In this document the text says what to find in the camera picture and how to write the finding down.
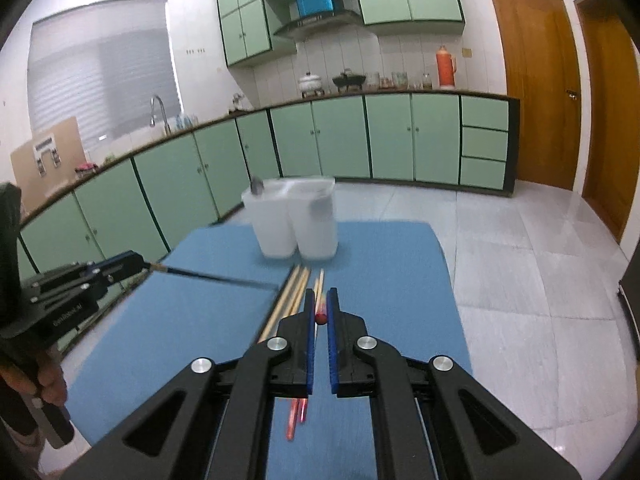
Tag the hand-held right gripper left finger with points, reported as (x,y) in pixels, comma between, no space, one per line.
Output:
(310,360)

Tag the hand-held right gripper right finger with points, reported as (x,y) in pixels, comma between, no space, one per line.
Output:
(334,360)

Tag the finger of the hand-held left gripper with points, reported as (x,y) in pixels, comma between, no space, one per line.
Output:
(115,261)
(95,287)

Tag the black chopstick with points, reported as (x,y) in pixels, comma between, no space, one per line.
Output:
(215,276)

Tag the person's left hand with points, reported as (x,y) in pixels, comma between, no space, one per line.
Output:
(54,380)

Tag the green base cabinets with sink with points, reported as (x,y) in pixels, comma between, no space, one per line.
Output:
(165,195)

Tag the pink cloth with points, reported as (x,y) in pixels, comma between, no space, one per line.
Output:
(85,168)

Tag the blue table mat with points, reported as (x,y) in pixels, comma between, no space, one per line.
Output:
(200,320)

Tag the cardboard box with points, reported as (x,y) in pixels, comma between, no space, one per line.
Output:
(50,160)

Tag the metal faucet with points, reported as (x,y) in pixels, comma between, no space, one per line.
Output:
(159,110)

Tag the grey utensil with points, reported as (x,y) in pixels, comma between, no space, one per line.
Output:
(257,186)

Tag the grey window blind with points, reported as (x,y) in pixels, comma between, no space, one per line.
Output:
(100,70)

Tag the green base cabinets with drawers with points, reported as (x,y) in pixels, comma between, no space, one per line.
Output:
(390,135)

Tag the white pot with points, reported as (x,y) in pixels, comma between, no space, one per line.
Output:
(311,84)

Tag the black wok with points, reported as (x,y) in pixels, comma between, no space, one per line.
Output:
(350,80)

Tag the glass jar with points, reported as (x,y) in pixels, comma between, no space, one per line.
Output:
(427,81)
(401,80)
(373,81)
(386,83)

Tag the dark object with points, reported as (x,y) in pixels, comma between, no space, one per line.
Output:
(631,310)

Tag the orange thermos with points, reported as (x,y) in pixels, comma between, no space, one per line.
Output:
(446,67)

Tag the range hood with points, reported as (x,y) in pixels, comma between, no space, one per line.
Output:
(320,22)

